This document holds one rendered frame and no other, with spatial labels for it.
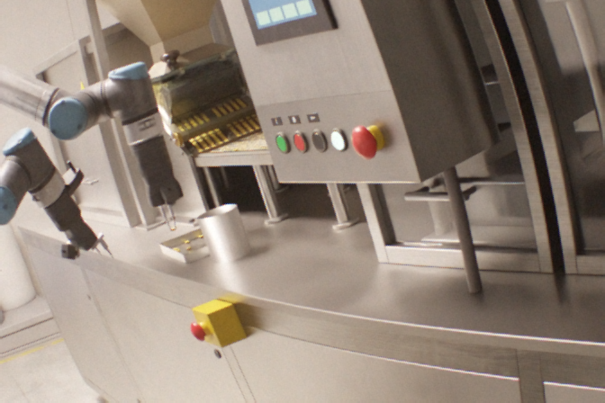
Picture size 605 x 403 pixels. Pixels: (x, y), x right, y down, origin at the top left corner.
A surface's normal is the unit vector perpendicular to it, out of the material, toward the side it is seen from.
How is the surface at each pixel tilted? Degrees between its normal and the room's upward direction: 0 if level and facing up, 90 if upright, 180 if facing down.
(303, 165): 90
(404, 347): 90
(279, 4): 90
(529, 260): 90
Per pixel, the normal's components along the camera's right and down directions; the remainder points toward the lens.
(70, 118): 0.00, 0.22
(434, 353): -0.83, 0.34
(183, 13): 0.57, 0.43
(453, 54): 0.48, 0.00
